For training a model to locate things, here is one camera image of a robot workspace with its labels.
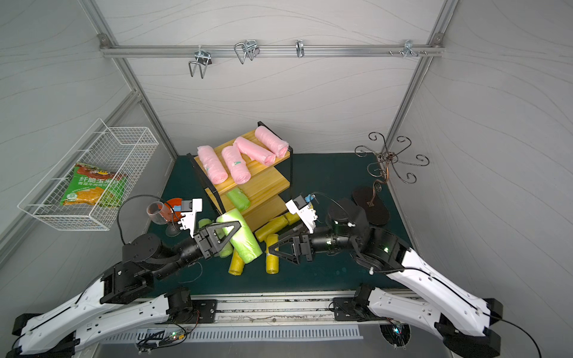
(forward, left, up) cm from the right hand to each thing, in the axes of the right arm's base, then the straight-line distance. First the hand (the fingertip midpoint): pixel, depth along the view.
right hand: (274, 245), depth 53 cm
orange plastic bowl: (+28, +48, -27) cm, 62 cm away
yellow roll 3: (+24, -3, -31) cm, 39 cm away
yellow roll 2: (+6, +4, -31) cm, 32 cm away
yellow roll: (+4, +17, -30) cm, 35 cm away
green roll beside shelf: (-1, +12, -2) cm, 12 cm away
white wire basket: (+34, +59, -2) cm, 68 cm away
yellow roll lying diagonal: (+19, +6, -31) cm, 37 cm away
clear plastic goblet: (+18, +47, -21) cm, 55 cm away
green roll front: (+1, +8, +1) cm, 8 cm away
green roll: (+22, +16, -14) cm, 31 cm away
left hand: (+3, +9, +3) cm, 10 cm away
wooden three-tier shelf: (+24, +9, -1) cm, 26 cm away
